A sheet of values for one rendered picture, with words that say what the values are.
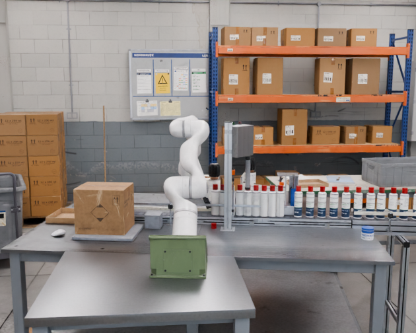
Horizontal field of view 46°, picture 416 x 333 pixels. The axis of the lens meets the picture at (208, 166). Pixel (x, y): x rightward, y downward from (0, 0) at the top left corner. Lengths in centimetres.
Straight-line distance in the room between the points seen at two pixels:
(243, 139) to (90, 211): 101
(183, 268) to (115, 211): 75
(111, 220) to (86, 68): 485
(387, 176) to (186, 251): 284
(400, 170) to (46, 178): 401
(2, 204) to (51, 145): 154
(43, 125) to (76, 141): 151
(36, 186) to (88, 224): 337
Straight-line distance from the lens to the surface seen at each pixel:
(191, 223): 240
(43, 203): 633
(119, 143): 754
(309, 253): 270
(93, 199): 292
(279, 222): 317
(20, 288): 301
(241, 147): 297
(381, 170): 473
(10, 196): 486
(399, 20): 836
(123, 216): 289
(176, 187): 252
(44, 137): 619
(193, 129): 274
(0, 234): 496
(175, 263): 230
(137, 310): 204
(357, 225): 323
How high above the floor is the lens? 170
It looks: 9 degrees down
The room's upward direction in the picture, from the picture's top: straight up
